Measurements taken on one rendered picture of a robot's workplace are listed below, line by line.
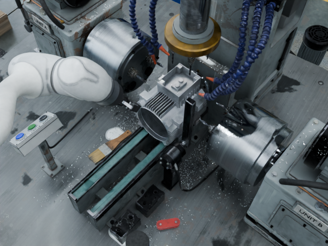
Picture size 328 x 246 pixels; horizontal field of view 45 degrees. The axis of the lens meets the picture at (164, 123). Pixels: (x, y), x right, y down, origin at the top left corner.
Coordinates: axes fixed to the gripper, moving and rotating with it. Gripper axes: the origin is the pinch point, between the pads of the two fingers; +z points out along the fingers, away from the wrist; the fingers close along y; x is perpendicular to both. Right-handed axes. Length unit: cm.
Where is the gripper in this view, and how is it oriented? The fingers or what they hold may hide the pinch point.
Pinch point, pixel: (133, 106)
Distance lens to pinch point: 136.9
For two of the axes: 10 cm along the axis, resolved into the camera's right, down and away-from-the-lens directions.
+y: -7.5, -5.5, 3.6
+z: 3.2, 1.8, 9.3
